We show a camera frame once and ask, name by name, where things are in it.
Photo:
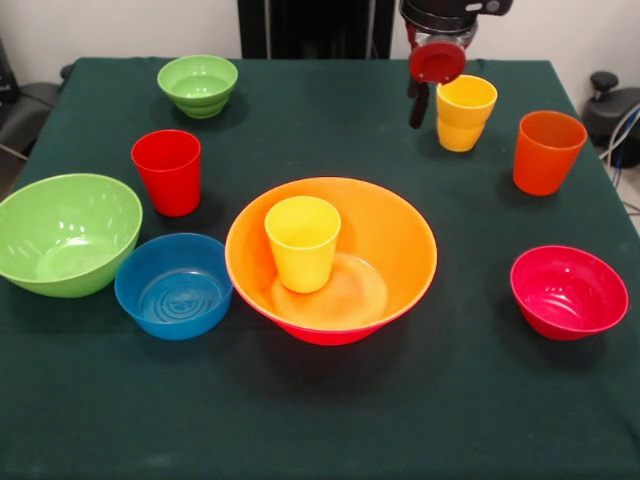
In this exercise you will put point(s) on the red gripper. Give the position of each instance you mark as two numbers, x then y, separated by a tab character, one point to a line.
437	62

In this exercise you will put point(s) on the large orange bowl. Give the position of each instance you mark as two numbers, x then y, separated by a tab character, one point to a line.
390	235

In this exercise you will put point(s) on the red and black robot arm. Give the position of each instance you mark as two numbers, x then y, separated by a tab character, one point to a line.
440	10

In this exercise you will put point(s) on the black cabinet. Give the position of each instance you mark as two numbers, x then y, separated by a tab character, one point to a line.
320	25

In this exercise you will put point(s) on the orange cup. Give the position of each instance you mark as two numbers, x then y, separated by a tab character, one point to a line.
542	170

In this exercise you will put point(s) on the black equipment base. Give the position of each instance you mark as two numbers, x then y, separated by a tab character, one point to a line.
610	110

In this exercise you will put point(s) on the small green bowl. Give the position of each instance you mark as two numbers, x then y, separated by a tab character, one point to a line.
197	85

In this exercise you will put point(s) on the red bowl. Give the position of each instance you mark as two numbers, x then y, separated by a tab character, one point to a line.
565	295

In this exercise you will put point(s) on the red cup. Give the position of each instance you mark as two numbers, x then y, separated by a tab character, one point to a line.
170	190

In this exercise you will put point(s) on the dark green tablecloth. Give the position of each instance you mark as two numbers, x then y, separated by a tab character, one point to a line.
320	400

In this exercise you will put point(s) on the blue bowl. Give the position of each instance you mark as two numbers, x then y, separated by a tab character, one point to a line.
172	327

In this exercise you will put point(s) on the large green bowl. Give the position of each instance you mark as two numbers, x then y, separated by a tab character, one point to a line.
65	235

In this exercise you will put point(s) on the black chair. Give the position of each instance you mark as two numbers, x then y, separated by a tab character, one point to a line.
30	110

